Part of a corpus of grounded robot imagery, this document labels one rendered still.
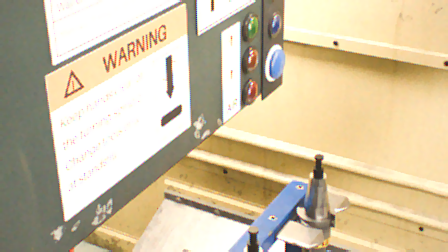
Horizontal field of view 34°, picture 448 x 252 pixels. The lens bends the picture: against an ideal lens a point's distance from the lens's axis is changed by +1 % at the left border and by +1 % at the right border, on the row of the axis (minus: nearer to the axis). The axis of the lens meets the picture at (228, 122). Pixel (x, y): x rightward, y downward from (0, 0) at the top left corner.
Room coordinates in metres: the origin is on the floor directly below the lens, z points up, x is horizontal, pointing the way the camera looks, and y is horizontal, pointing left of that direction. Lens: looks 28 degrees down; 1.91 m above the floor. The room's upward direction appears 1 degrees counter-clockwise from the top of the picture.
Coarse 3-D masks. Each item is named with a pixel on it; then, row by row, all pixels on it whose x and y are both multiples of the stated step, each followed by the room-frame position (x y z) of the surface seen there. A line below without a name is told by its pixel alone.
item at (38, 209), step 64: (0, 0) 0.39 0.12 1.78; (192, 0) 0.55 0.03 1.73; (256, 0) 0.64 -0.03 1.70; (0, 64) 0.38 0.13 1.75; (64, 64) 0.42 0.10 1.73; (192, 64) 0.55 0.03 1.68; (0, 128) 0.37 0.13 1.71; (192, 128) 0.55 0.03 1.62; (0, 192) 0.37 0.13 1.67; (128, 192) 0.47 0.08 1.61
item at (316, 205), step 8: (312, 176) 0.99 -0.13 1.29; (312, 184) 0.99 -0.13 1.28; (320, 184) 0.98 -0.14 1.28; (312, 192) 0.98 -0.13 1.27; (320, 192) 0.98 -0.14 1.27; (312, 200) 0.98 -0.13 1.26; (320, 200) 0.98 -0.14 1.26; (328, 200) 0.99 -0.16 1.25; (304, 208) 0.99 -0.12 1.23; (312, 208) 0.98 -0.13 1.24; (320, 208) 0.98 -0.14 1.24; (328, 208) 0.99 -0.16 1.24; (312, 216) 0.98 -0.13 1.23; (320, 216) 0.97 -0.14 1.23
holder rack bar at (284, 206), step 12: (288, 192) 1.05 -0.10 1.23; (300, 192) 1.05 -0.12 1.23; (276, 204) 1.01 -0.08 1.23; (288, 204) 1.01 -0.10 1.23; (300, 204) 1.03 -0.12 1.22; (264, 216) 0.98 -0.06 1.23; (276, 216) 0.98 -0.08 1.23; (288, 216) 0.99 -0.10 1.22; (264, 228) 0.95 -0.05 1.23; (276, 228) 0.95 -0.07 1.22; (240, 240) 0.92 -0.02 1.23; (264, 240) 0.92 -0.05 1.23; (276, 240) 0.95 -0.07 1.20
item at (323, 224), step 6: (330, 204) 1.01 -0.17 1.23; (300, 210) 1.00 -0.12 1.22; (330, 210) 1.00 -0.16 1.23; (300, 216) 0.98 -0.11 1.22; (306, 216) 0.98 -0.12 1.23; (330, 216) 0.99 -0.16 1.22; (300, 222) 0.99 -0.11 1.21; (306, 222) 0.97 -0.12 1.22; (312, 222) 0.97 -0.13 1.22; (318, 222) 0.96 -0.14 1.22; (324, 222) 0.97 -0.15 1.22; (330, 222) 0.99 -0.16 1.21; (318, 228) 0.97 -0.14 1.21; (324, 228) 0.97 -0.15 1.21; (324, 234) 0.97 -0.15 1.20
